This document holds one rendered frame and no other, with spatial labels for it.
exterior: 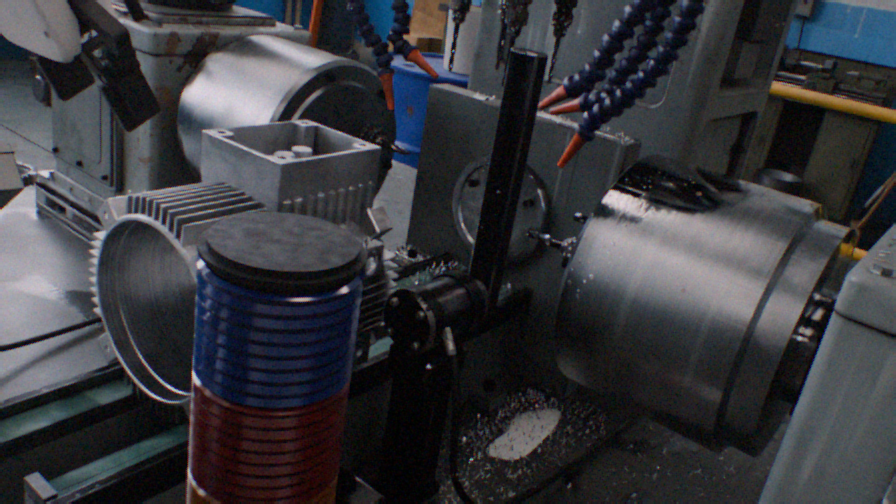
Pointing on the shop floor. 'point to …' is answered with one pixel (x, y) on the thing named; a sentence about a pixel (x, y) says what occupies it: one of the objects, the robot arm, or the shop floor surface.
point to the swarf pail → (778, 180)
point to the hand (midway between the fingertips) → (103, 95)
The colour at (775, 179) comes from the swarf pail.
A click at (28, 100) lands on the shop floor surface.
